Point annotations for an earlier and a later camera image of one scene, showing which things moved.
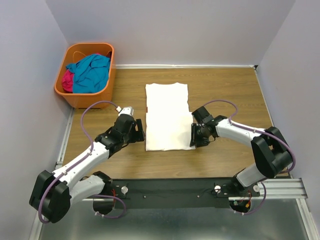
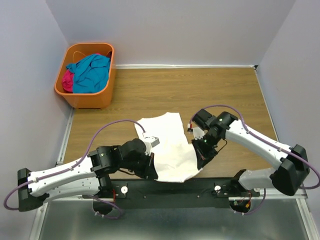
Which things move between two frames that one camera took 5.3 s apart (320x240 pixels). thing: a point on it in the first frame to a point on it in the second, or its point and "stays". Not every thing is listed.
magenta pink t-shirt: [67, 81] stays
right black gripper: [196, 135] to [203, 152]
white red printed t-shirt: [168, 121] to [174, 158]
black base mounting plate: [165, 193] stays
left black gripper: [137, 130] to [151, 167]
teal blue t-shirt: [90, 73] stays
